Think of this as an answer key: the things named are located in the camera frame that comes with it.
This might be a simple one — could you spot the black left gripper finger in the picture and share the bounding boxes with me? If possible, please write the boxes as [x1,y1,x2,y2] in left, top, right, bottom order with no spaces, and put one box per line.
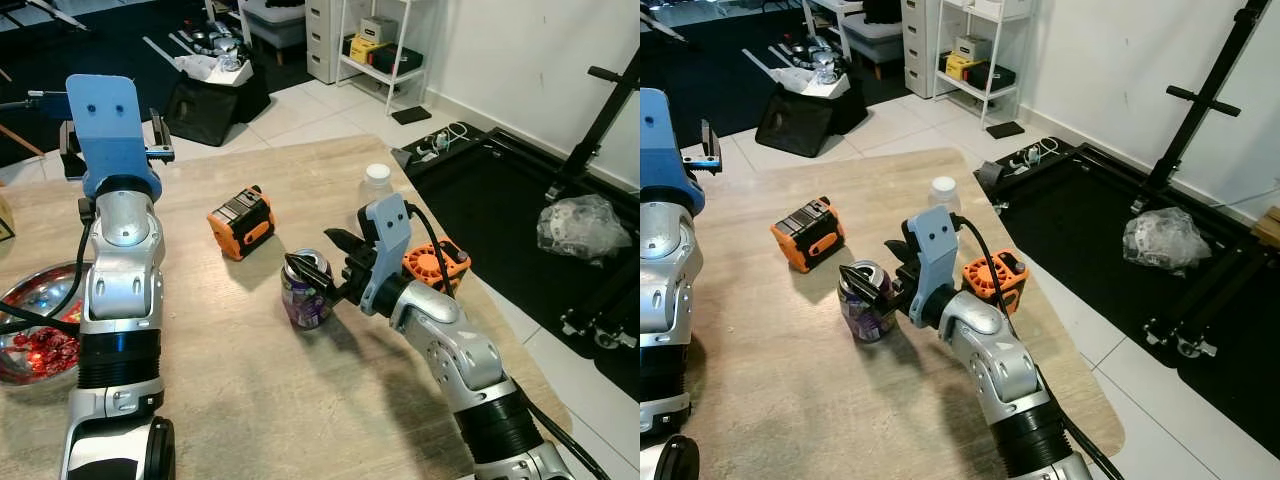
[58,120,86,183]
[148,107,177,163]
[700,120,723,177]

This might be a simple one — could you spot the purple drink can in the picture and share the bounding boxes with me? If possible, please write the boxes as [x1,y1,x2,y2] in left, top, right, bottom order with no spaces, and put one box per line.
[280,250,334,331]
[838,262,898,344]

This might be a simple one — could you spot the black fabric bin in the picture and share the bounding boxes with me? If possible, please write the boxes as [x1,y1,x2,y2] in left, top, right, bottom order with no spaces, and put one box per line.
[755,80,869,159]
[163,75,273,148]

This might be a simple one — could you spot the clear bottle white cap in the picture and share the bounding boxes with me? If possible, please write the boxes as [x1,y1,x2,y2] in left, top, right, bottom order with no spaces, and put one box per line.
[925,176,963,221]
[358,163,396,236]

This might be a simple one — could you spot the orange black battery pack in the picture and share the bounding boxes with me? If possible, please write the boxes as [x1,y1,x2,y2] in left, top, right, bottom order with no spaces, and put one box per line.
[207,186,277,263]
[770,196,846,274]

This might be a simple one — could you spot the white plastic bag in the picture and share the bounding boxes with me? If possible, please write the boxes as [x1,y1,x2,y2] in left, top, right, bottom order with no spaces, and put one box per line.
[172,52,251,83]
[770,62,851,98]

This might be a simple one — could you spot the orange black fan tool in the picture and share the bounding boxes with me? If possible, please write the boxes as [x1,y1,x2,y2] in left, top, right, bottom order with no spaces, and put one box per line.
[962,250,1031,316]
[402,238,473,296]

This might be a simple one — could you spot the large dark carpet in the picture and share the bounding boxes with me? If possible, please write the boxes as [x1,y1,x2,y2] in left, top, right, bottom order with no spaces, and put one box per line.
[0,0,316,169]
[640,0,906,151]

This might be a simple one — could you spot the black floor mat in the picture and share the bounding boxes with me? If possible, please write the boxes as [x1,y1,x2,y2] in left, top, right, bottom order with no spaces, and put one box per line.
[400,125,641,401]
[985,140,1280,433]

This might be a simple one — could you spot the light wooden table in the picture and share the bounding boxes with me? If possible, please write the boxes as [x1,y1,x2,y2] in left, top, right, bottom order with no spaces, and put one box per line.
[0,135,546,480]
[690,148,1126,480]

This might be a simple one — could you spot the metal bowl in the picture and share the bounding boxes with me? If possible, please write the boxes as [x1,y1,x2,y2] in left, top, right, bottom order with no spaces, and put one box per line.
[0,262,96,386]

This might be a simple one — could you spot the crumpled clear plastic bag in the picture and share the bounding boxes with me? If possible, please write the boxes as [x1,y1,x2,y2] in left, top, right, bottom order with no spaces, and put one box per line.
[1122,207,1213,278]
[536,194,633,266]

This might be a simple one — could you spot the grey upholstered stool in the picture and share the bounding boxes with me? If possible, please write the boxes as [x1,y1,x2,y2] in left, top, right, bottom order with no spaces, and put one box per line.
[840,10,906,71]
[240,0,309,51]

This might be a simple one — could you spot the white shelf rack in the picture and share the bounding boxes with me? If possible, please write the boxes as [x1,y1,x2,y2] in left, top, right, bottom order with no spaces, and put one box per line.
[335,0,441,116]
[935,0,1031,128]

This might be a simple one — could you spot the white drawer cabinet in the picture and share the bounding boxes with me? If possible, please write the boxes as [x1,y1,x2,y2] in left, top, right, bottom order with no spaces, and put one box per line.
[305,0,346,86]
[900,0,941,99]

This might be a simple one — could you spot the flat black case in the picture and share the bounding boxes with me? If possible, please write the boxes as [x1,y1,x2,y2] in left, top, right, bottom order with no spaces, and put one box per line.
[965,62,1018,94]
[372,45,424,77]

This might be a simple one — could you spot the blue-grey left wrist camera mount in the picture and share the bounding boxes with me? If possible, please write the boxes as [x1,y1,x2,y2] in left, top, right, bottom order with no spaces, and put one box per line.
[640,88,706,216]
[65,73,163,199]

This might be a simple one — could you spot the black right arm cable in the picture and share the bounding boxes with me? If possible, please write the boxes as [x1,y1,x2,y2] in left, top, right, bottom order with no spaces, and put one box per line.
[958,215,1126,480]
[403,202,613,480]

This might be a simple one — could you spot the black metal stand frame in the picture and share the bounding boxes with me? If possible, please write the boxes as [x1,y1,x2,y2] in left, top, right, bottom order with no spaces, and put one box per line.
[395,50,641,351]
[975,0,1280,361]

